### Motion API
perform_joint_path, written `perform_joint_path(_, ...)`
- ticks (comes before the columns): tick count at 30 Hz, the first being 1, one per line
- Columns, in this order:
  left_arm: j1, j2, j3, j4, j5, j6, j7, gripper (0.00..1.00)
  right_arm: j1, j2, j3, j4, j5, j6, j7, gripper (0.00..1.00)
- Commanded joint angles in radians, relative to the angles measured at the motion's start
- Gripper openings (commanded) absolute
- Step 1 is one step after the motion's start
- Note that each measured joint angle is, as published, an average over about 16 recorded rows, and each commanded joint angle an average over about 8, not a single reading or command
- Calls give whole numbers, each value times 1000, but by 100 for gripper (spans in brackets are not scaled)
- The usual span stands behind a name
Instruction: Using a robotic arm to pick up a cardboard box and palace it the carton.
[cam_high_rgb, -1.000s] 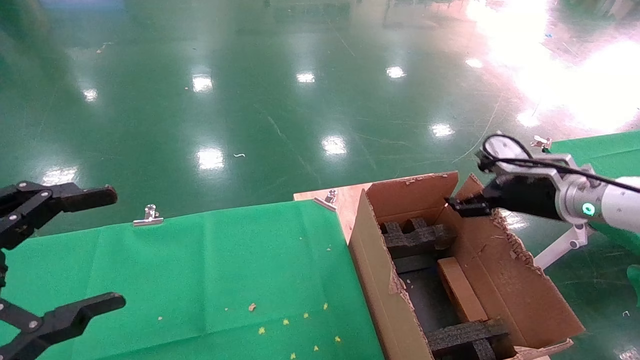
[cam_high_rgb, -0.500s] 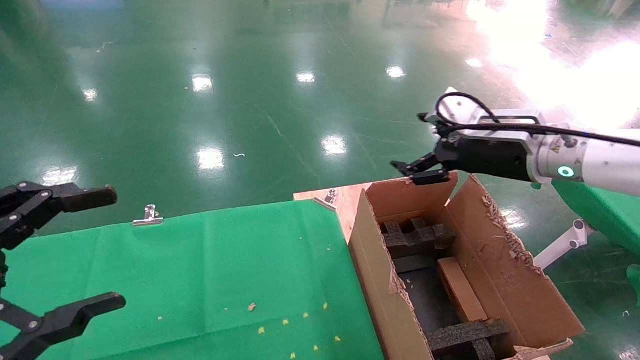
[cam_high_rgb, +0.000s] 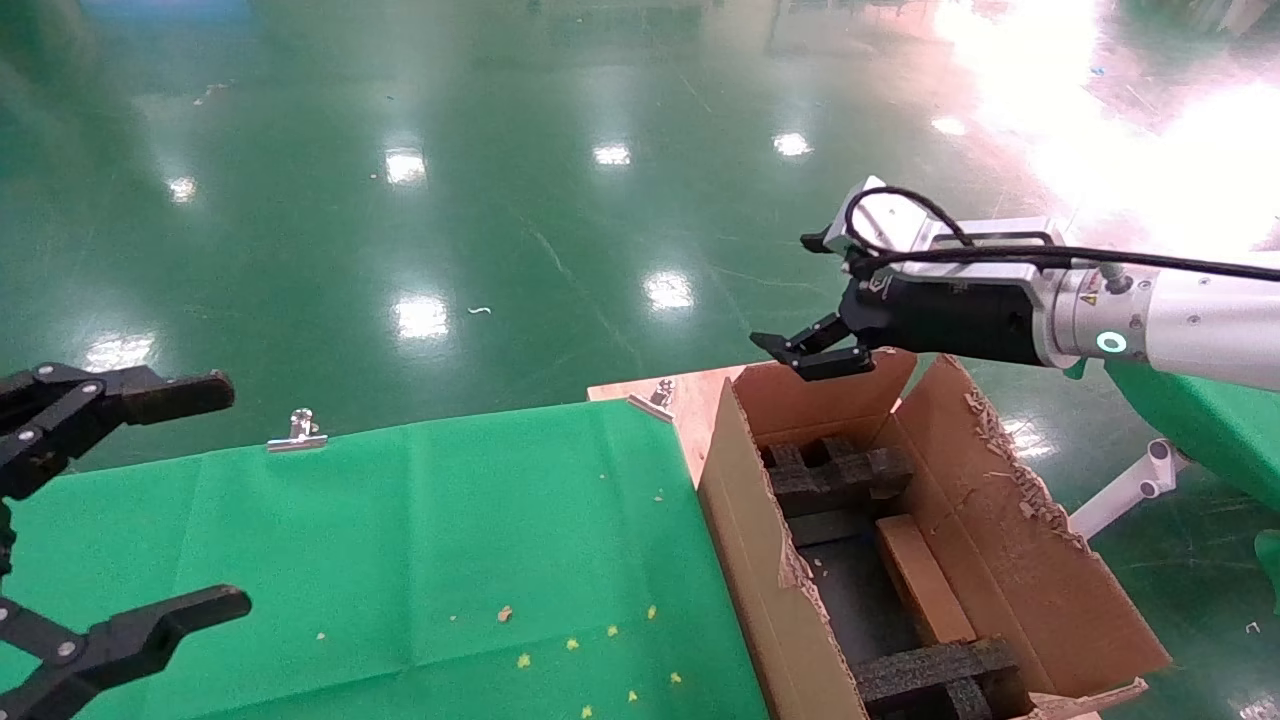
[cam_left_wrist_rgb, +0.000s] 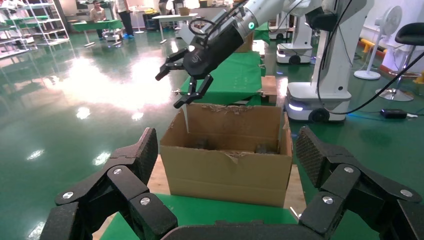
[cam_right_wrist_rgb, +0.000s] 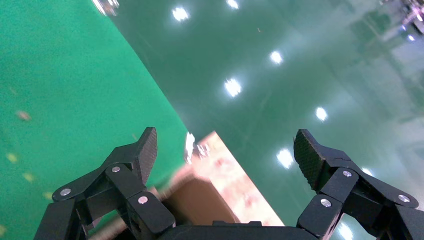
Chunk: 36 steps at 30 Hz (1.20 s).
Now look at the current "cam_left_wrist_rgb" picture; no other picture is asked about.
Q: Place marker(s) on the small distant cardboard box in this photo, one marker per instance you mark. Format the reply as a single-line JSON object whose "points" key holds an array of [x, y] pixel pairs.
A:
{"points": [[184, 11]]}

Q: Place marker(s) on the large open cardboard carton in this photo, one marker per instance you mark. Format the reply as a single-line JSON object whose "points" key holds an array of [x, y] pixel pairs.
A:
{"points": [[225, 175]]}

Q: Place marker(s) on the seated person white shirt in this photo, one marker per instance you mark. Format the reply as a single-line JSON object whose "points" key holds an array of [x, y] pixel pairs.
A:
{"points": [[97, 13]]}

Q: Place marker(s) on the white wheeled robot body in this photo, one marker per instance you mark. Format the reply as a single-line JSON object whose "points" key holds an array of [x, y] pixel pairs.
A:
{"points": [[331, 66]]}

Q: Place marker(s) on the black power brick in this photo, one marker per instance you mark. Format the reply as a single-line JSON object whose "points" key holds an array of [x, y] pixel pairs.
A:
{"points": [[393, 113]]}

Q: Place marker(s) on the green covered background table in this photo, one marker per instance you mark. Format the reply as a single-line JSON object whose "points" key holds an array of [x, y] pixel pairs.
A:
{"points": [[96, 24]]}

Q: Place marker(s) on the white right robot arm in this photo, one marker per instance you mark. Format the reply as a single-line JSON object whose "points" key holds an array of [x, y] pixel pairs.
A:
{"points": [[265, 10]]}

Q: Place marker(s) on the white standing fan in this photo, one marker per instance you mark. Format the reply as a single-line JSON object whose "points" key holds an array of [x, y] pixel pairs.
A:
{"points": [[391, 20]]}

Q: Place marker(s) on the standing person dark trousers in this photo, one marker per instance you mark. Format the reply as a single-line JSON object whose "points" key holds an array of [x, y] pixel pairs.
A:
{"points": [[124, 20]]}

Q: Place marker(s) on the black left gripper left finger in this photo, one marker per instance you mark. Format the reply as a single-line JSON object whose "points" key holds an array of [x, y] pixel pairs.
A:
{"points": [[116, 185]]}

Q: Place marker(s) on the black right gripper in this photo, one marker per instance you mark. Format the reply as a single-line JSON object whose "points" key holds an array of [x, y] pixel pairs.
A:
{"points": [[212, 53]]}

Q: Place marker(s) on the white background table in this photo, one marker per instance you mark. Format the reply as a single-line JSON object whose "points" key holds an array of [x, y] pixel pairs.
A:
{"points": [[175, 16]]}

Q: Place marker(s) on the brown background cardboard box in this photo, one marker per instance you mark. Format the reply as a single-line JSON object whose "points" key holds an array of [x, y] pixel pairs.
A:
{"points": [[246, 44]]}

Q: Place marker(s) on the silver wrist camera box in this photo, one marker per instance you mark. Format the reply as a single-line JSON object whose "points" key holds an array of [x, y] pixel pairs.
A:
{"points": [[187, 36]]}

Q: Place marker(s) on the black bar stool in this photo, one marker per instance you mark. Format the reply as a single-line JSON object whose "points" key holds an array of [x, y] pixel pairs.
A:
{"points": [[410, 33]]}

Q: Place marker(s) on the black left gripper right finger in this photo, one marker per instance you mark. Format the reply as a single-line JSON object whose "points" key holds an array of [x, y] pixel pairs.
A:
{"points": [[351, 188]]}

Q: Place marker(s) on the white metal shelf rack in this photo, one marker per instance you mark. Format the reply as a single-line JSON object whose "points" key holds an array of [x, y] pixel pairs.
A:
{"points": [[53, 41]]}

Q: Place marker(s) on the green cloth with hanging corner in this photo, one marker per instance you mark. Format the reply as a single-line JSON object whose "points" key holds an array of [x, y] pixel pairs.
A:
{"points": [[232, 76]]}

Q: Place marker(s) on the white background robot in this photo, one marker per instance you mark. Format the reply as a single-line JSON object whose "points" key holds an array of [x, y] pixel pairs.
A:
{"points": [[299, 33]]}

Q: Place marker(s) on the large green table cloth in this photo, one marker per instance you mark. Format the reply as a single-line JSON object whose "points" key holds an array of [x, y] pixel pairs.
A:
{"points": [[198, 212]]}

